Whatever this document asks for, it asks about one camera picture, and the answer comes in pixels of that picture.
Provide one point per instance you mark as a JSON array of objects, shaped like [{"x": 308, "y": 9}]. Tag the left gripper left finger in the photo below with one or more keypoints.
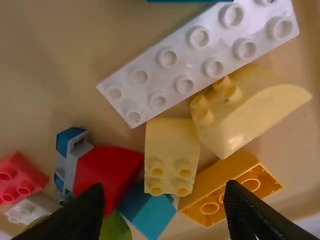
[{"x": 82, "y": 217}]

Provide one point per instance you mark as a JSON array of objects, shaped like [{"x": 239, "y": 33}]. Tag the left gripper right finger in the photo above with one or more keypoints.
[{"x": 250, "y": 215}]

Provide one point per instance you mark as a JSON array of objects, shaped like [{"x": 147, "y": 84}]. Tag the green toy brick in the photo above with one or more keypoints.
[{"x": 116, "y": 227}]

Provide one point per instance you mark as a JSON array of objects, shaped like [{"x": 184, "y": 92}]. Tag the small white toy brick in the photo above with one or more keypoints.
[{"x": 27, "y": 207}]

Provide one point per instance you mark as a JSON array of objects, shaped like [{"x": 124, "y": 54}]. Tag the red curved toy brick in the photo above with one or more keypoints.
[{"x": 107, "y": 165}]

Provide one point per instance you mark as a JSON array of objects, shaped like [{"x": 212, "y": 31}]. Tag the blue and grey toy piece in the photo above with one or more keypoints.
[{"x": 67, "y": 160}]

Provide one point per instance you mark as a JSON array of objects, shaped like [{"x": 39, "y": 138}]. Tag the teal toy brick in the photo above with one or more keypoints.
[{"x": 150, "y": 215}]

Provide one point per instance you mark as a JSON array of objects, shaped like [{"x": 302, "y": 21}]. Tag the small red toy brick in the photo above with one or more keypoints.
[{"x": 20, "y": 167}]

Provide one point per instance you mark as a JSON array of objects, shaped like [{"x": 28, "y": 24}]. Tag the large pale yellow curved brick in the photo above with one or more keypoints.
[{"x": 250, "y": 120}]

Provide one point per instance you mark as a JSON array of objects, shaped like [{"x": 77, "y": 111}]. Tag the small pale yellow toy brick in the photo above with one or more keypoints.
[{"x": 170, "y": 145}]

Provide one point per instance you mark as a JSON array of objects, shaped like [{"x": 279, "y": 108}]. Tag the tan tray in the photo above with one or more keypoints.
[{"x": 50, "y": 62}]

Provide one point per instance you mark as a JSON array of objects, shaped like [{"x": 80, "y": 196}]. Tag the long white toy brick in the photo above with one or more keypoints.
[{"x": 180, "y": 57}]

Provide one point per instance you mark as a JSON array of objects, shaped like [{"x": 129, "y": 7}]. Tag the blue toy brick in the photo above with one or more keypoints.
[{"x": 187, "y": 1}]

